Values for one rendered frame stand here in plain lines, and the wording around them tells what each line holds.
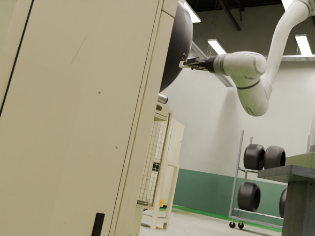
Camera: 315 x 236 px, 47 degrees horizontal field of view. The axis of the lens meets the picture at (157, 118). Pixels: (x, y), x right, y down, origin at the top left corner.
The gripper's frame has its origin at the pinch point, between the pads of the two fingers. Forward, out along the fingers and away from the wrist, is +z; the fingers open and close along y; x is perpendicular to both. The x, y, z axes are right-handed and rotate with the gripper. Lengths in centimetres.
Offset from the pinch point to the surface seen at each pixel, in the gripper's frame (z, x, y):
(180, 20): 10.8, -22.2, 1.5
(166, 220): 183, 119, -205
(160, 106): 16.7, 20.2, -6.5
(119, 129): -52, 40, 61
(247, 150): 300, -9, -493
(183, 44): 8.8, -11.5, -3.3
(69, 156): -53, 48, 72
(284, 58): 469, -321, -791
